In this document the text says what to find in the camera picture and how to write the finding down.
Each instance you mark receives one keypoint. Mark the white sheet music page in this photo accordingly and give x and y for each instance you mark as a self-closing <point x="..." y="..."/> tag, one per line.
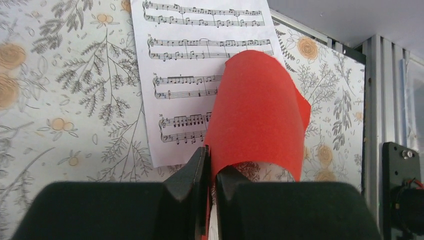
<point x="182" y="47"/>

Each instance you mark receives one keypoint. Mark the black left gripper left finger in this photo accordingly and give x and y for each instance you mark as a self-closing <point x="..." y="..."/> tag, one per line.
<point x="174" y="209"/>

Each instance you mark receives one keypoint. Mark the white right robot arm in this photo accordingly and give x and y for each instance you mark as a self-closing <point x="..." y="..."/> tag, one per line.
<point x="403" y="193"/>

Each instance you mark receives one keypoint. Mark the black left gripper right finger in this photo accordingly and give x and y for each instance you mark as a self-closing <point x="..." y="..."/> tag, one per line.
<point x="291" y="212"/>

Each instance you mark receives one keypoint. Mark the red sheet music page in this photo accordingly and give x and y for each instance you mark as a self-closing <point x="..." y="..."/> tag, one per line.
<point x="258" y="116"/>

